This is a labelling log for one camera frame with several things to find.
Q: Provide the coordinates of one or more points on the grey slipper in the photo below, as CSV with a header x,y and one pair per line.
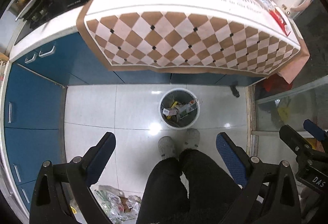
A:
x,y
166,147
191,139

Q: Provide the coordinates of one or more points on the blue kitchen cabinet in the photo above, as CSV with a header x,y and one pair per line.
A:
x,y
60,100

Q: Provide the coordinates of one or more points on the dark object on floor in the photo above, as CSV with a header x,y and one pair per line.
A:
x,y
234,91

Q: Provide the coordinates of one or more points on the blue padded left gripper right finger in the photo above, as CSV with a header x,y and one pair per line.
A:
x,y
269,193

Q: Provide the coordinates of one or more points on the left grey slipper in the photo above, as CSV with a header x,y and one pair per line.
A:
x,y
166,147

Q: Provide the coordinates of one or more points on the clear plastic trash bag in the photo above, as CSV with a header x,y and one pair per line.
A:
x,y
118,209

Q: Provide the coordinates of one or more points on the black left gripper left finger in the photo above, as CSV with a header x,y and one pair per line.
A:
x,y
49,203

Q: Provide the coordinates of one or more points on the red white snack packet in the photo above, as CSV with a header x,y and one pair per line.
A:
x,y
280,21

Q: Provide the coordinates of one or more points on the glass sliding door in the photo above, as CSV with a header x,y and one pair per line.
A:
x,y
293,107

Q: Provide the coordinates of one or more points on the black trouser legs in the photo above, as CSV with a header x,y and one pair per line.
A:
x,y
189,189

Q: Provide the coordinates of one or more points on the white cardboard box in bin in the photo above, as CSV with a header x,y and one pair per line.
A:
x,y
170,111

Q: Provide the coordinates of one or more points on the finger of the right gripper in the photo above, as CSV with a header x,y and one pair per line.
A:
x,y
293,139
314,130

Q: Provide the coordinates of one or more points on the long printed wrapper box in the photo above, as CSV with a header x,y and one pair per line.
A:
x,y
184,110

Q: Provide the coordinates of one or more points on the checkered brown pink tablecloth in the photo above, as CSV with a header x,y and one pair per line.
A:
x,y
192,37

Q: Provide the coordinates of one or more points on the white round trash bin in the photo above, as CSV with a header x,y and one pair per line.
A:
x,y
177,97

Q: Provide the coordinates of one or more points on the right grey slipper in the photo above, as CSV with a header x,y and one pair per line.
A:
x,y
191,139

